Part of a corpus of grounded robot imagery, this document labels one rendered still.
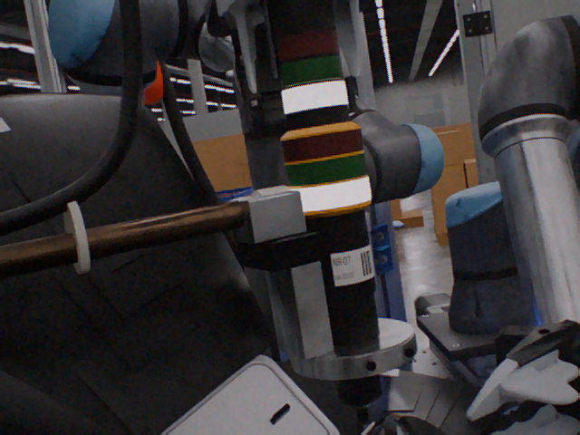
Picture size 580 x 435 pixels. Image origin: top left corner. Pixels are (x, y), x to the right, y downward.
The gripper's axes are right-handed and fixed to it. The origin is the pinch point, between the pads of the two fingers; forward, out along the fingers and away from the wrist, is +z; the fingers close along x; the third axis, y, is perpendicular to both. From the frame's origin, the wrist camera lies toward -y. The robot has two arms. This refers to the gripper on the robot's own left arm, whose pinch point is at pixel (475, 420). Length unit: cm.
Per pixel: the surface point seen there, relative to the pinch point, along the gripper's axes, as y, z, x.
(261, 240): 3.4, 16.9, -17.1
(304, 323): 4.0, 15.3, -12.5
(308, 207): 2.9, 13.7, -18.1
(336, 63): 2.8, 11.1, -25.1
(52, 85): -143, -8, -29
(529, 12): -110, -140, -36
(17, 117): -11.4, 24.5, -24.1
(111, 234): 2.1, 23.8, -18.7
